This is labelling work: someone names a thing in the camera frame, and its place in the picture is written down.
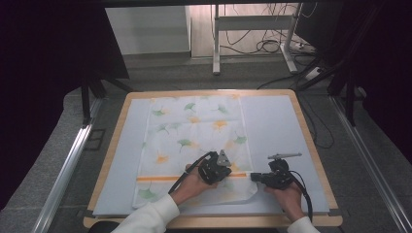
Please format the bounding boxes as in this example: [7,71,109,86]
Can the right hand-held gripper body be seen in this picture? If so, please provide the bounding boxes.
[263,152,303,191]

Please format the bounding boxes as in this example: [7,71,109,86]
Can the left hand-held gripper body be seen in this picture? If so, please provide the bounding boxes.
[197,149,233,186]

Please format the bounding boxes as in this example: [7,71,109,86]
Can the white ginkgo leaf print pillowcase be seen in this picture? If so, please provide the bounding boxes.
[131,95,259,210]

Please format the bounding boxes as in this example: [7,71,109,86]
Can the person's right hand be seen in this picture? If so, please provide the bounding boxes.
[263,183,305,223]

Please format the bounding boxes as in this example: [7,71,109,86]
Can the person's left hand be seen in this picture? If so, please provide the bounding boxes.
[169,164,219,206]

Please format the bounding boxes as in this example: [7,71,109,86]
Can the pale blue table mat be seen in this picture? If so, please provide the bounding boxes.
[92,95,330,217]

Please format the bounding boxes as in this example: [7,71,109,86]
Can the wooden edged table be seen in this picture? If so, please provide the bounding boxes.
[83,88,344,229]

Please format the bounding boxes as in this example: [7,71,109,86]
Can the black metal stand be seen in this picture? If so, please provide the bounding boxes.
[80,72,134,128]
[294,54,358,128]

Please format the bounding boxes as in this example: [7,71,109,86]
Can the white power strip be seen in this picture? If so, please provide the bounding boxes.
[304,66,326,82]

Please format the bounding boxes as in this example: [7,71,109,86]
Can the dark floor vent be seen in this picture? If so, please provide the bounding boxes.
[84,128,107,151]

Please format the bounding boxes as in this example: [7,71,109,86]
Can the white cabinet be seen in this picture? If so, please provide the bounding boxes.
[105,5,191,55]

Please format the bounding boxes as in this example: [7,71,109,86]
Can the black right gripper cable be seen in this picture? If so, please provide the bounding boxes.
[289,170,314,222]

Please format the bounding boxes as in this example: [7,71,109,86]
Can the thin black floor cable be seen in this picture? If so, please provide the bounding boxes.
[257,73,335,150]

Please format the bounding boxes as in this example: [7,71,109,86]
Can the aluminium floor rail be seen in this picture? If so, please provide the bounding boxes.
[329,95,412,233]
[31,96,104,233]

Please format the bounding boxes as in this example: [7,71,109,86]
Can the white metal desk frame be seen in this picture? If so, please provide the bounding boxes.
[212,3,299,76]

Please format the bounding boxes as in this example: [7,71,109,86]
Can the tangle of black floor cables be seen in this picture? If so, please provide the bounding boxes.
[213,3,320,56]

